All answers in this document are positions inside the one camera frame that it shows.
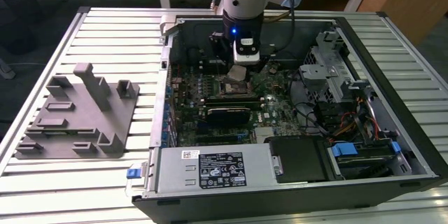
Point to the silver square CPU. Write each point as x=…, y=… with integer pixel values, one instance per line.
x=238, y=73

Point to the CPU socket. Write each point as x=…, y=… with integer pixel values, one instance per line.
x=232, y=89

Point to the grey metal drive cage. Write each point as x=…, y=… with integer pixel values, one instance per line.
x=315, y=74

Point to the black RAM stick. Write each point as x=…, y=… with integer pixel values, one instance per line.
x=231, y=106
x=231, y=100

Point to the green motherboard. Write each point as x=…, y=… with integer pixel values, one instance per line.
x=280, y=98

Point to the black graphics card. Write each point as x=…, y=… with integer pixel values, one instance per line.
x=227, y=115

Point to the silver finned chipset heatsink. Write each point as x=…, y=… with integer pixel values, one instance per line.
x=264, y=134

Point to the black expansion slot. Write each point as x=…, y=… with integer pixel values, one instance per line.
x=216, y=139

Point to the wooden cabinet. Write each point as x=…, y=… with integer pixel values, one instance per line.
x=416, y=3

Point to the black plastic cover plate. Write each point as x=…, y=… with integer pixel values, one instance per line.
x=300, y=161

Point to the grey plastic parts rack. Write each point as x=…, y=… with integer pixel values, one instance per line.
x=87, y=119

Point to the silver power supply black label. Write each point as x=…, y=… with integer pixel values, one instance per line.
x=175, y=171

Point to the small blue bay clip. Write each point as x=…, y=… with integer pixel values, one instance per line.
x=396, y=148

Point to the black disk drive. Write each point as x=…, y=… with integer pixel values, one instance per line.
x=364, y=167

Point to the blue power supply latch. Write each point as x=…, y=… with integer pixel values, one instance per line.
x=132, y=174

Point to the black open PC case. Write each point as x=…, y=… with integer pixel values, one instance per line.
x=244, y=208

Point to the grey stand foot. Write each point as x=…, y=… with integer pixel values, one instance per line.
x=6, y=73

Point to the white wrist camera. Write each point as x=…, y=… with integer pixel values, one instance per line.
x=247, y=56

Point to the small grey wrist camera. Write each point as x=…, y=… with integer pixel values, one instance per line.
x=216, y=44

